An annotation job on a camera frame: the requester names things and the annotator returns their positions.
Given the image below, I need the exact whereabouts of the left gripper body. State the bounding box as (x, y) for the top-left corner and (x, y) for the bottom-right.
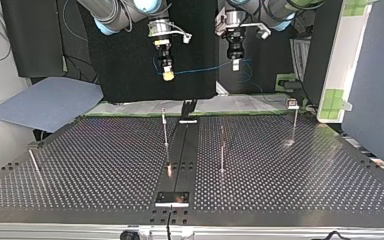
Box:
(225, 28), (247, 61)

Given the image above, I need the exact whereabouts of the metal post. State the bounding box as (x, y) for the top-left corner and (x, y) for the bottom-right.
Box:
(28, 149), (41, 173)
(161, 107), (170, 148)
(220, 125), (227, 173)

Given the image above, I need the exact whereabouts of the black panel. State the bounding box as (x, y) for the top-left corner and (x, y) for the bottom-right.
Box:
(76, 0), (220, 104)

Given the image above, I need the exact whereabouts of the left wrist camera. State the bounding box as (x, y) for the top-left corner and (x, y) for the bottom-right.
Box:
(214, 8), (273, 41)

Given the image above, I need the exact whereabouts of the blue cable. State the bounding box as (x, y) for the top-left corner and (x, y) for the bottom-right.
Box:
(151, 56), (255, 85)

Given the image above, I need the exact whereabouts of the connector holder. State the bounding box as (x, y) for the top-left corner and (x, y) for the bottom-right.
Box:
(285, 97), (301, 145)

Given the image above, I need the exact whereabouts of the grey board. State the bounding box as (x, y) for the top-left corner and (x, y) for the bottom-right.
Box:
(0, 76), (105, 134)

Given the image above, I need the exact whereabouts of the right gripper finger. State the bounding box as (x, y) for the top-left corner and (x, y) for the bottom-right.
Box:
(162, 65), (176, 82)

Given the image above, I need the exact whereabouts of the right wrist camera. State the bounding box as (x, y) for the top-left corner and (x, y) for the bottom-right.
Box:
(148, 21), (193, 45)

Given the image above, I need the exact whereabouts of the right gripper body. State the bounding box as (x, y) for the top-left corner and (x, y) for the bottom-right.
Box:
(152, 37), (175, 70)

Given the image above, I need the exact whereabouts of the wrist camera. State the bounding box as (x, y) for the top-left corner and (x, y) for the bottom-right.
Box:
(214, 8), (273, 41)
(148, 21), (193, 45)

